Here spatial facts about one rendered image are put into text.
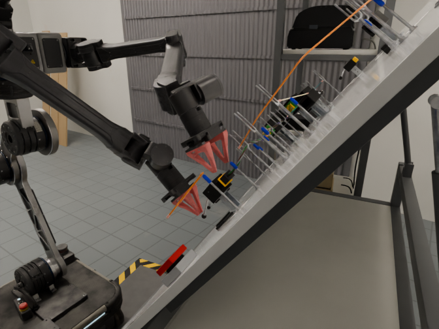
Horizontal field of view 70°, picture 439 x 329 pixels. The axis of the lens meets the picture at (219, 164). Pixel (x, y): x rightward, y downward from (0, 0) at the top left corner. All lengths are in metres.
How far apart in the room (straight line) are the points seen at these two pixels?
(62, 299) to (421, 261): 1.61
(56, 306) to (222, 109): 2.67
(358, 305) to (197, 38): 3.36
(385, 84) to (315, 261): 0.88
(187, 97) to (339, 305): 0.70
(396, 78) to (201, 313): 0.77
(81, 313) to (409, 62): 1.74
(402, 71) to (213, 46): 3.47
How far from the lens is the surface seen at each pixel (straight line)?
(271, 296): 1.00
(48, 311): 1.90
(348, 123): 0.34
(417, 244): 0.99
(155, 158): 0.78
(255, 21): 3.49
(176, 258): 0.59
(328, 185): 1.80
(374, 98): 0.34
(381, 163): 3.29
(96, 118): 0.83
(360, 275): 1.15
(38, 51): 1.46
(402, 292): 1.14
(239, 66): 3.58
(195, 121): 0.73
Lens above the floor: 1.48
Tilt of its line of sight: 21 degrees down
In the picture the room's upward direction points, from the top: straight up
